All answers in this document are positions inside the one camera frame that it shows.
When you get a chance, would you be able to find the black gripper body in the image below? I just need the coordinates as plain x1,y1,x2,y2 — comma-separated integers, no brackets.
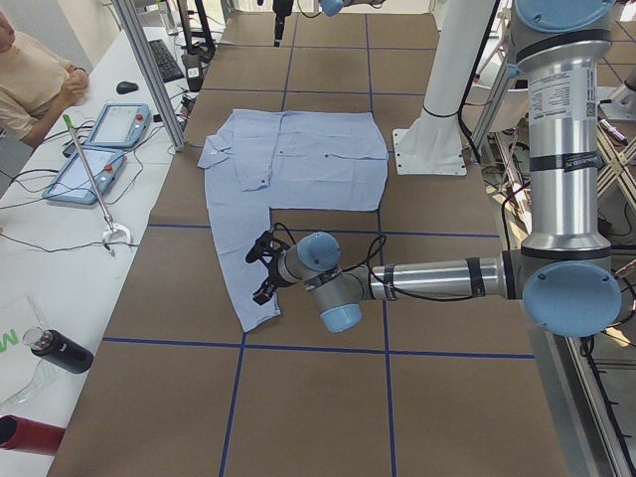
272,0,293,29
263,258,286,296

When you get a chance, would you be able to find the light blue striped shirt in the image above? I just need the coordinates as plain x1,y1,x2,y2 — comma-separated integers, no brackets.
198,109,389,332

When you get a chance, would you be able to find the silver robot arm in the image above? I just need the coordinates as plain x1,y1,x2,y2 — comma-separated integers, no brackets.
246,1,622,337
272,0,385,48

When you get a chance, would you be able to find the black power adapter box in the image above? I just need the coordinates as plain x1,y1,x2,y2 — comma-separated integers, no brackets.
181,53,204,92

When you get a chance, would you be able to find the black keyboard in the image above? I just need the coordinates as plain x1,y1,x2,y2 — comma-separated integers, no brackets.
148,40,184,83

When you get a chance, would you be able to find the silver reacher grabber stick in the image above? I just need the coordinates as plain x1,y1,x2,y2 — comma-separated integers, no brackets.
62,113,132,257

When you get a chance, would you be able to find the black computer mouse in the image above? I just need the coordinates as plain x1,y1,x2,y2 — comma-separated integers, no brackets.
115,80,139,94

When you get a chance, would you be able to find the upper blue teach pendant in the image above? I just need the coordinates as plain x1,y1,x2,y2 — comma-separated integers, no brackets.
84,103,152,150

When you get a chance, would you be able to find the blue teach pendant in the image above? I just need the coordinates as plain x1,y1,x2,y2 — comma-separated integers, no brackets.
84,103,152,150
42,147,125,205

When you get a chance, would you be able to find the black water bottle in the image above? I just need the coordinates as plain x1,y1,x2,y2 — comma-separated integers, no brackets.
23,327,93,374

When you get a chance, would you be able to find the lower blue teach pendant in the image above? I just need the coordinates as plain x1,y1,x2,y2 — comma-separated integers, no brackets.
42,147,125,205

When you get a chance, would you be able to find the seated person beige shirt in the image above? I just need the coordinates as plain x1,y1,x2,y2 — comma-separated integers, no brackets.
1,16,89,149

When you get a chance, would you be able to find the red cylinder bottle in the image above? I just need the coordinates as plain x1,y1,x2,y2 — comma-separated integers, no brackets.
1,414,66,455

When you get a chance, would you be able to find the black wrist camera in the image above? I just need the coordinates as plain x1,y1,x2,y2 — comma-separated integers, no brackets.
245,229,290,264

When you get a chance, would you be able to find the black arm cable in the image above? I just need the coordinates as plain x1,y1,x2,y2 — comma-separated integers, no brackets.
272,222,478,302

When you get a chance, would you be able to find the grey aluminium frame post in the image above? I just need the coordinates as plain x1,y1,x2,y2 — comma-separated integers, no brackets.
112,0,185,152

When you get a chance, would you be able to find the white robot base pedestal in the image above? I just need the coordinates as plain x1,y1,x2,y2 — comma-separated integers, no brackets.
393,0,498,176

